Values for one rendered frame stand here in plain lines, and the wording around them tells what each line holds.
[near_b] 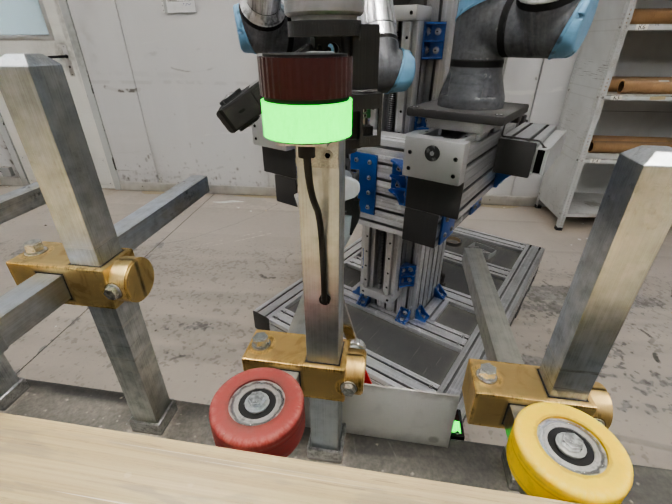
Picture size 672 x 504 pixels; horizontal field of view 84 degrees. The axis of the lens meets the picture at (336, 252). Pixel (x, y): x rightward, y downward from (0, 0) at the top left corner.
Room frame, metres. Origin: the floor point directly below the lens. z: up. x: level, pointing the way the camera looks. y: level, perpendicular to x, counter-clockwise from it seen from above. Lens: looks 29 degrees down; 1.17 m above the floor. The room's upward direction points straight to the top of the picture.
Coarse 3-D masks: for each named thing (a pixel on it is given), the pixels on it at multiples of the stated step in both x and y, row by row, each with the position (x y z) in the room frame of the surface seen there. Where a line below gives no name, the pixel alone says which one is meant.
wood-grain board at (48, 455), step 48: (0, 432) 0.19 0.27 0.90; (48, 432) 0.19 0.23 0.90; (96, 432) 0.19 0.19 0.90; (0, 480) 0.15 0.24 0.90; (48, 480) 0.15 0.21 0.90; (96, 480) 0.15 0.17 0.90; (144, 480) 0.15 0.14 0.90; (192, 480) 0.15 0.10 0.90; (240, 480) 0.15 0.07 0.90; (288, 480) 0.15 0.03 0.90; (336, 480) 0.15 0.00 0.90; (384, 480) 0.15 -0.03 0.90; (432, 480) 0.15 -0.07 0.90
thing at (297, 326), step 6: (300, 300) 0.42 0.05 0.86; (300, 306) 0.41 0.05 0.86; (300, 312) 0.39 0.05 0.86; (294, 318) 0.38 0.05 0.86; (300, 318) 0.38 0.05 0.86; (294, 324) 0.37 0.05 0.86; (300, 324) 0.37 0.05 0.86; (288, 330) 0.36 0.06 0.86; (294, 330) 0.36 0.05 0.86; (300, 330) 0.36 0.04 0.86; (288, 372) 0.29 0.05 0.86; (294, 372) 0.29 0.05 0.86
